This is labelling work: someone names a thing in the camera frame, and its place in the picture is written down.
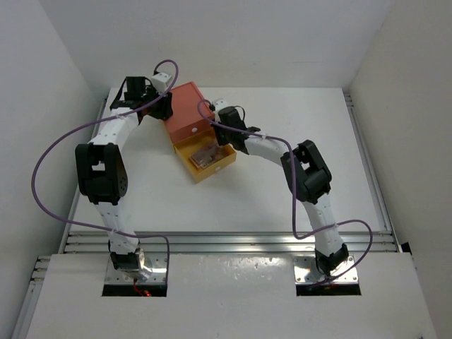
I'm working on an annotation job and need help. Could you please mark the orange drawer box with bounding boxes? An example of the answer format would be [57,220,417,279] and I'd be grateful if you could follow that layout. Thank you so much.
[164,82,211,144]

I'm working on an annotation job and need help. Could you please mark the yellow drawer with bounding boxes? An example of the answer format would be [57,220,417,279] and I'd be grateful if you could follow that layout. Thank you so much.
[173,129,237,183]

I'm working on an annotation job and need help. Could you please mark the small clear eyeshadow palette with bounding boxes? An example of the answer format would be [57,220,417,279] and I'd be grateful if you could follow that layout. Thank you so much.
[190,144,223,164]

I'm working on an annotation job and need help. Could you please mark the brown eyeshadow palette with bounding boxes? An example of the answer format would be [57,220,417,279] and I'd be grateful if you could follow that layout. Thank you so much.
[189,155,213,170]

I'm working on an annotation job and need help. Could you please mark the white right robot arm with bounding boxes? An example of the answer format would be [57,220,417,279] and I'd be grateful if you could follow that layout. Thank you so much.
[209,104,349,277]

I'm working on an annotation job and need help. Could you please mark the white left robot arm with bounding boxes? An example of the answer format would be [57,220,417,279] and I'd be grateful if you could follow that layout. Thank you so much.
[75,72,173,280]

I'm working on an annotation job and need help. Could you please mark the white front cover panel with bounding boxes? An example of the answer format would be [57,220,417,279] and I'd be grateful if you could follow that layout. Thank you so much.
[28,253,436,338]

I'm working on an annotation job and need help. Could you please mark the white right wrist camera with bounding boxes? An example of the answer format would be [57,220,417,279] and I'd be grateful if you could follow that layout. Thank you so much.
[213,99,229,113]

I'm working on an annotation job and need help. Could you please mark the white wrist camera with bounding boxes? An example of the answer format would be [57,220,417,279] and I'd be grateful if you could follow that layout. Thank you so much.
[150,72,172,94]
[213,99,229,113]

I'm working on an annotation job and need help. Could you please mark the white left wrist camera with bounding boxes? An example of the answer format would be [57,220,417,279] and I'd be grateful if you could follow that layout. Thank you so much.
[150,72,172,94]

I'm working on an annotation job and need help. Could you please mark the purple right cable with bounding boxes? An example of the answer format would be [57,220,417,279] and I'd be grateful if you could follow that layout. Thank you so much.
[197,99,374,285]

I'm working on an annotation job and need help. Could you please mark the purple cable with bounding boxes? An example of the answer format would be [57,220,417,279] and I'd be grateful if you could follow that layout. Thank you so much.
[31,60,180,282]
[197,99,374,285]

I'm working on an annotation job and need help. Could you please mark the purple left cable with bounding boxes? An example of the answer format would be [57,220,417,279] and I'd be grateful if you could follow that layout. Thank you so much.
[31,60,180,282]

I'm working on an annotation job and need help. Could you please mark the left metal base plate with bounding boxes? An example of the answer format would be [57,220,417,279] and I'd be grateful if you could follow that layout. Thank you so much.
[105,254,167,285]

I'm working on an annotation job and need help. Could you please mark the metal base plate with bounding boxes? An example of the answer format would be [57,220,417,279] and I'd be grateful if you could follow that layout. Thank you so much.
[105,254,167,285]
[293,254,359,285]

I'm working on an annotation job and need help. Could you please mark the aluminium frame rail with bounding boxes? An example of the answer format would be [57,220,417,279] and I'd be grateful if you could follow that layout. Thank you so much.
[59,231,400,254]

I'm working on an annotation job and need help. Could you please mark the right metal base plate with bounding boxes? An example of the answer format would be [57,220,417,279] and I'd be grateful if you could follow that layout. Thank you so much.
[293,254,359,285]

